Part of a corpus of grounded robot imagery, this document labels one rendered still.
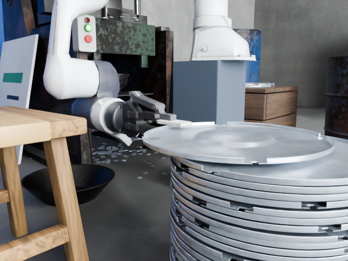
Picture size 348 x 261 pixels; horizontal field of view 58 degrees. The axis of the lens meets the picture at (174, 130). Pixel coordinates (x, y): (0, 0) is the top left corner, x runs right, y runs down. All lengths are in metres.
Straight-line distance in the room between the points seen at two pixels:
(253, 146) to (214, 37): 0.62
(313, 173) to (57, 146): 0.42
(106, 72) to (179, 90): 0.33
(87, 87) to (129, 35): 0.78
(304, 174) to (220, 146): 0.13
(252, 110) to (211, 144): 0.92
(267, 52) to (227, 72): 3.79
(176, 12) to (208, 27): 2.71
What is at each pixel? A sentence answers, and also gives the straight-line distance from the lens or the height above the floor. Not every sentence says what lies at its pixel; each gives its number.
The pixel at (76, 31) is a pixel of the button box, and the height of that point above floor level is 0.56.
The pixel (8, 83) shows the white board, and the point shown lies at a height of 0.36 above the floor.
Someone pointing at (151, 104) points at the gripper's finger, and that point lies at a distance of 0.64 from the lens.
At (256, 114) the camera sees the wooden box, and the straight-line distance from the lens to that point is 1.36.
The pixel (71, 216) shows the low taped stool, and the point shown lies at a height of 0.15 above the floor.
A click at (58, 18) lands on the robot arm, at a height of 0.53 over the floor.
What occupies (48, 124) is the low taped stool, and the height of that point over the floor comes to 0.33.
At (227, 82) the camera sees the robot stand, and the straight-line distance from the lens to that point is 1.03.
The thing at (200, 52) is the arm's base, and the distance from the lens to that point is 1.05.
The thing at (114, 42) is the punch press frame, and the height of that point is 0.55.
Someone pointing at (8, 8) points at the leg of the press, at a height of 0.76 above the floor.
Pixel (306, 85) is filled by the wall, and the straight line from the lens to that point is 4.54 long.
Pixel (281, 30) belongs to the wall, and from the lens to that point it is 4.75.
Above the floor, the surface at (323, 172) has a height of 0.30.
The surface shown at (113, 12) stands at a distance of 1.58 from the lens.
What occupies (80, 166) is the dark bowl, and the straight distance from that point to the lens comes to 1.26.
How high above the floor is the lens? 0.40
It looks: 10 degrees down
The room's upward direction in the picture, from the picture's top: straight up
